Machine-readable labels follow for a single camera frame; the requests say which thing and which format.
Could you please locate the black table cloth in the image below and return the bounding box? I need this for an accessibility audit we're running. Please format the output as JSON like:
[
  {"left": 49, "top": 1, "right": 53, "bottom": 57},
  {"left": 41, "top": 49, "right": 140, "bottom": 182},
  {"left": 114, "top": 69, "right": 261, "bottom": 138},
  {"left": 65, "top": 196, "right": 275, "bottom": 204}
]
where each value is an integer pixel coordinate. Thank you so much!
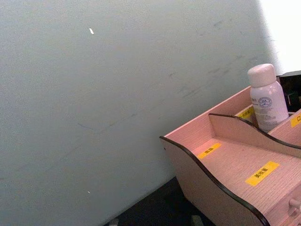
[{"left": 103, "top": 176, "right": 214, "bottom": 226}]

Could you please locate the pale wall panel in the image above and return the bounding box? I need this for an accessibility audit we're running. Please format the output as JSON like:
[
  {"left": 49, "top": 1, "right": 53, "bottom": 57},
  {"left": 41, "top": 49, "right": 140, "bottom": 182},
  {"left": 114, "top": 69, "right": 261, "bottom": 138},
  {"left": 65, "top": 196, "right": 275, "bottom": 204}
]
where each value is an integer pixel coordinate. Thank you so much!
[{"left": 0, "top": 0, "right": 283, "bottom": 226}]

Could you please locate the pale wooden desk organizer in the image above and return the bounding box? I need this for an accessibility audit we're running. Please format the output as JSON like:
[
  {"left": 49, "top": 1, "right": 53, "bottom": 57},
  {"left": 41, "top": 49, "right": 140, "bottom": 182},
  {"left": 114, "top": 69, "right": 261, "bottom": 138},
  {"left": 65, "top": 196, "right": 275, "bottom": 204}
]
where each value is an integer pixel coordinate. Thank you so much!
[{"left": 159, "top": 86, "right": 301, "bottom": 226}]

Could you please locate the white plastic bottle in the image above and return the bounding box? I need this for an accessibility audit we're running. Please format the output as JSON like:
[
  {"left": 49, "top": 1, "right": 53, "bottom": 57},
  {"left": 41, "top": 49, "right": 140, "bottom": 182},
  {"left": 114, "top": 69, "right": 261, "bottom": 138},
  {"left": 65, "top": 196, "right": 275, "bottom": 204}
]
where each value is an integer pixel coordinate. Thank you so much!
[{"left": 247, "top": 63, "right": 290, "bottom": 133}]

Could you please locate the black box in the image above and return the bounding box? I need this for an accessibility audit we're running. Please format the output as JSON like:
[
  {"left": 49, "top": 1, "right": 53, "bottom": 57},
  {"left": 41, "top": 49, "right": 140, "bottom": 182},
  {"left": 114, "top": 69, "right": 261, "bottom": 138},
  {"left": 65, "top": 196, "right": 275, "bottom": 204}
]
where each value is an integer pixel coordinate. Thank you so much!
[{"left": 276, "top": 70, "right": 301, "bottom": 113}]

